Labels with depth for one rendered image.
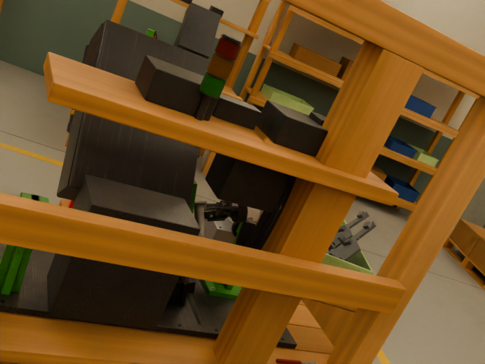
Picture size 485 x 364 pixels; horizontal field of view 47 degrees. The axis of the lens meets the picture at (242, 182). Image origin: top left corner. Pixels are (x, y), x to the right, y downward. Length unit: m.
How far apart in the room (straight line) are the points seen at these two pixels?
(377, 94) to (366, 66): 0.07
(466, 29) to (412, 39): 7.12
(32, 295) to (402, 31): 1.16
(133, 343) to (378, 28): 1.03
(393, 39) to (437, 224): 0.59
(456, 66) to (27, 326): 1.26
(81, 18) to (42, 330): 5.93
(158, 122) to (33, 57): 6.23
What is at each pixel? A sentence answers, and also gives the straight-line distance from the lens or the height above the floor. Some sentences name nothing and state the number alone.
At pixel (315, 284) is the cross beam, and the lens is 1.52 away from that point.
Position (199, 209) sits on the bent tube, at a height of 1.19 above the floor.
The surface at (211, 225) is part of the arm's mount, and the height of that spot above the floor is 0.92.
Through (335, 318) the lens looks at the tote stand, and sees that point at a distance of 2.71.
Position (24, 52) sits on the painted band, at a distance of 7.36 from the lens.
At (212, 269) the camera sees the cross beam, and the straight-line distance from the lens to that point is 1.36.
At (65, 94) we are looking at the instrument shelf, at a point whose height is 1.52.
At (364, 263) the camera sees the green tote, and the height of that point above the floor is 0.94.
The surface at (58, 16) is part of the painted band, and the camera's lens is 7.24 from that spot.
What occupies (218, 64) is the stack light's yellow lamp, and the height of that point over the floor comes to 1.67.
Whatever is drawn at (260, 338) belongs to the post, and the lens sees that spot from 1.63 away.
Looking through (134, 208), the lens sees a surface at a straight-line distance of 1.45.
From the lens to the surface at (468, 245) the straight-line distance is 7.64.
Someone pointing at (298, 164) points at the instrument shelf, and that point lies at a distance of 1.31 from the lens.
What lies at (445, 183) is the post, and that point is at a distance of 1.70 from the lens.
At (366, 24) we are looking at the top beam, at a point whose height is 1.88.
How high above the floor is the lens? 1.82
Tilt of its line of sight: 17 degrees down
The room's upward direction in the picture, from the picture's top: 25 degrees clockwise
